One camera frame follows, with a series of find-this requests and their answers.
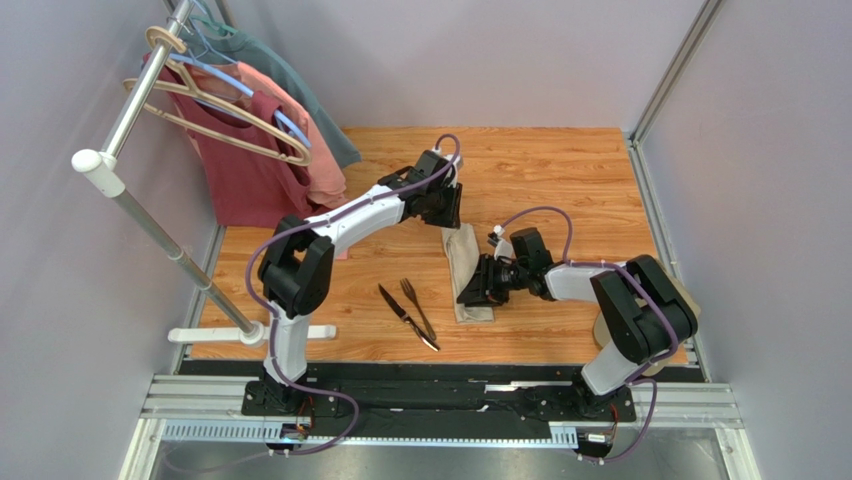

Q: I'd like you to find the beige cloth napkin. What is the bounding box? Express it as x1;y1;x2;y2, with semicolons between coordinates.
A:
441;223;495;325

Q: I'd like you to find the silver fork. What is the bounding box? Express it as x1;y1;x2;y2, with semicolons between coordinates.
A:
400;278;437;341

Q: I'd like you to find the silver table knife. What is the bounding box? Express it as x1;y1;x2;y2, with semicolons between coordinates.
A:
378;284;440;352

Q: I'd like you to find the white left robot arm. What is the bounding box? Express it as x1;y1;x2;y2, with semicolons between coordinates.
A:
242;149;462;416

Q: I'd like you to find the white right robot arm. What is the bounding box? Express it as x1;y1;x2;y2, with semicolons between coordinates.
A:
456;228;698;418

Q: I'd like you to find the beige baseball cap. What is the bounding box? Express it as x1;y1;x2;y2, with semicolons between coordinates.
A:
592;277;702;377

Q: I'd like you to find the salmon pink t-shirt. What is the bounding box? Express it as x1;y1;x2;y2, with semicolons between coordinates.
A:
187;62;347;228

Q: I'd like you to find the dark red t-shirt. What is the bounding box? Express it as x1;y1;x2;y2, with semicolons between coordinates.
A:
169;65;321;228

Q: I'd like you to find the blue plastic hanger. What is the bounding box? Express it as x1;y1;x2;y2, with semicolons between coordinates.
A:
169;1;312;148

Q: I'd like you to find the teal green shirt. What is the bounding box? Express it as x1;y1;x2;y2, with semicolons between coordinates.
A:
180;30;362;168

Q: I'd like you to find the beige wooden hanger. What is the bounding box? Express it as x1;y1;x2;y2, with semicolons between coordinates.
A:
141;26;312;167

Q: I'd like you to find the metal clothes rack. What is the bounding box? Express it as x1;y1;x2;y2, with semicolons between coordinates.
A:
71;0;338;347

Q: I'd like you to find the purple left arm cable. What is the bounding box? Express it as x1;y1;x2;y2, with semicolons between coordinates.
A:
244;133;463;457

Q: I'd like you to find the aluminium frame rail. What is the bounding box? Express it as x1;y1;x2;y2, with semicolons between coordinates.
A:
120;375;760;479

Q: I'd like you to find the green wire hanger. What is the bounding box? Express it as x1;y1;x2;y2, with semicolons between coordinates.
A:
189;15;238;39

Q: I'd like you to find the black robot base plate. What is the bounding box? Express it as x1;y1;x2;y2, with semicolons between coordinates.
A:
240;380;637;422

